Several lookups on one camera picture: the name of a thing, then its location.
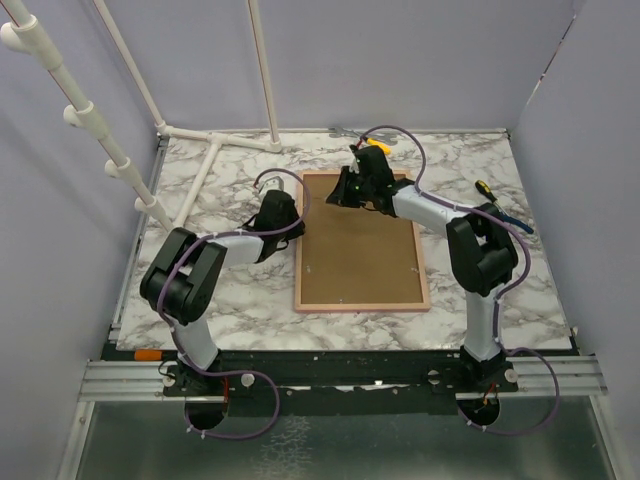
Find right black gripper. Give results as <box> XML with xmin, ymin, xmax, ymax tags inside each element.
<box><xmin>328</xmin><ymin>167</ymin><xmax>374</xmax><ymax>209</ymax></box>

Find pink picture frame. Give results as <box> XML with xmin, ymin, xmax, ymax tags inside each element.
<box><xmin>294</xmin><ymin>170</ymin><xmax>431</xmax><ymax>313</ymax></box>

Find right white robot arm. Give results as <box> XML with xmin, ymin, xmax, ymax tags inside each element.
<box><xmin>326</xmin><ymin>145</ymin><xmax>518</xmax><ymax>391</ymax></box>

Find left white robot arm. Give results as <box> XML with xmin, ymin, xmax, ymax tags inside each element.
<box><xmin>140</xmin><ymin>190</ymin><xmax>305</xmax><ymax>395</ymax></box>

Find silver wrench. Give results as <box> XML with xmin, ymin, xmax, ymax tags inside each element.
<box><xmin>328</xmin><ymin>127</ymin><xmax>397</xmax><ymax>146</ymax></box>

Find black yellow screwdriver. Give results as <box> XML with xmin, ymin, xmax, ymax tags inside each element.
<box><xmin>474</xmin><ymin>180</ymin><xmax>498</xmax><ymax>204</ymax></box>

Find white pvc pipe rack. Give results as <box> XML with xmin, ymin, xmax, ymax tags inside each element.
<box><xmin>0</xmin><ymin>0</ymin><xmax>284</xmax><ymax>242</ymax></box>

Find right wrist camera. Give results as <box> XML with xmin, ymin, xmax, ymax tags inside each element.
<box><xmin>350</xmin><ymin>156</ymin><xmax>362</xmax><ymax>174</ymax></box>

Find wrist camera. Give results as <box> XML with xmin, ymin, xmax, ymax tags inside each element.
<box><xmin>350</xmin><ymin>156</ymin><xmax>362</xmax><ymax>174</ymax></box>
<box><xmin>257</xmin><ymin>175</ymin><xmax>285</xmax><ymax>194</ymax></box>

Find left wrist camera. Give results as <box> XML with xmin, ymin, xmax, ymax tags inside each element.
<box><xmin>257</xmin><ymin>175</ymin><xmax>285</xmax><ymax>194</ymax></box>

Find yellow handled screwdriver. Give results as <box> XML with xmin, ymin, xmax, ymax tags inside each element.
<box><xmin>366</xmin><ymin>138</ymin><xmax>391</xmax><ymax>155</ymax></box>

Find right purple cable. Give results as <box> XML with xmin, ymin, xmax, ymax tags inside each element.
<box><xmin>359</xmin><ymin>124</ymin><xmax>561</xmax><ymax>436</ymax></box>

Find purple cable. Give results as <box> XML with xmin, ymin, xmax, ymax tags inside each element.
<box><xmin>155</xmin><ymin>170</ymin><xmax>314</xmax><ymax>441</ymax></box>
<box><xmin>359</xmin><ymin>124</ymin><xmax>561</xmax><ymax>436</ymax></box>

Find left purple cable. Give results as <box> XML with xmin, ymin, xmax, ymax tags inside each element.
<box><xmin>155</xmin><ymin>170</ymin><xmax>314</xmax><ymax>441</ymax></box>

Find blue handled pliers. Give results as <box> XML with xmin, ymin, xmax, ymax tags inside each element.
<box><xmin>501</xmin><ymin>213</ymin><xmax>534</xmax><ymax>235</ymax></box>

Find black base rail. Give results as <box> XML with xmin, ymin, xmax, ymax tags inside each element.
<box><xmin>163</xmin><ymin>350</ymin><xmax>518</xmax><ymax>417</ymax></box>

